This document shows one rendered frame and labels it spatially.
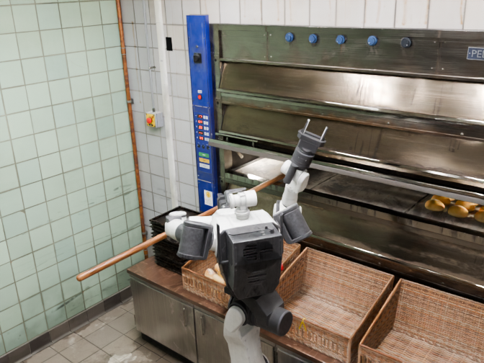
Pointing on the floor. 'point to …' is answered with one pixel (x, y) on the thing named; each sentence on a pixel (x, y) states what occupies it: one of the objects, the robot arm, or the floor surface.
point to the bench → (196, 322)
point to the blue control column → (194, 32)
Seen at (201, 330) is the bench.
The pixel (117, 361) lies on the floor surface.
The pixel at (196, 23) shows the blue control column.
